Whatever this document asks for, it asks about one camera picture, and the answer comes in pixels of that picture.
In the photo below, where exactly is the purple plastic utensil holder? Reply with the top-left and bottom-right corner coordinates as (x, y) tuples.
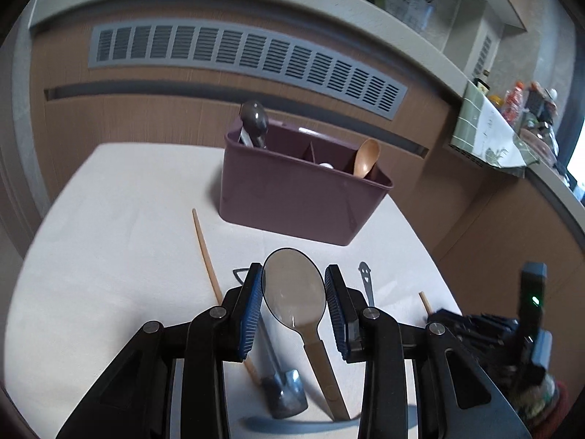
(218, 116), (394, 247)

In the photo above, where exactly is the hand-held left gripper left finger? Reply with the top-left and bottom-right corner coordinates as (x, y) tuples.
(55, 263), (265, 439)

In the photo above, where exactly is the wooden kitchen counter cabinet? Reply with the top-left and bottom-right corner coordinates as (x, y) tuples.
(9, 0), (585, 266)

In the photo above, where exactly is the grey vent grille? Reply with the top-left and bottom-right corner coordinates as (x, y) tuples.
(88, 23), (409, 122)

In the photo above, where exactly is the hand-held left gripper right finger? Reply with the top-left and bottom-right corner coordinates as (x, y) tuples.
(324, 264), (533, 439)

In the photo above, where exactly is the dark plastic bag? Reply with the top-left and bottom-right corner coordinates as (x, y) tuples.
(521, 114), (559, 165)

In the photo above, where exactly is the white wall vent panel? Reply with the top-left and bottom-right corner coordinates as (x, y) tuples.
(475, 34), (494, 74)

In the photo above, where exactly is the black-handled metal shovel spoon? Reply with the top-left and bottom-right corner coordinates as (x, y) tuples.
(232, 265), (309, 420)

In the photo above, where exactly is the clear bottle with red contents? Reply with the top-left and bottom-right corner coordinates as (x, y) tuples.
(503, 81), (524, 124)

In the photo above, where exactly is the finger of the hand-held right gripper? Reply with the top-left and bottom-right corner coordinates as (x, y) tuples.
(429, 308), (519, 344)

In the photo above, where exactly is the blue plastic basket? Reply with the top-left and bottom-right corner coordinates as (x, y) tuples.
(526, 89), (549, 116)

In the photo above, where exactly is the green checkered towel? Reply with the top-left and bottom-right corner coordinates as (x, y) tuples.
(450, 80), (540, 179)

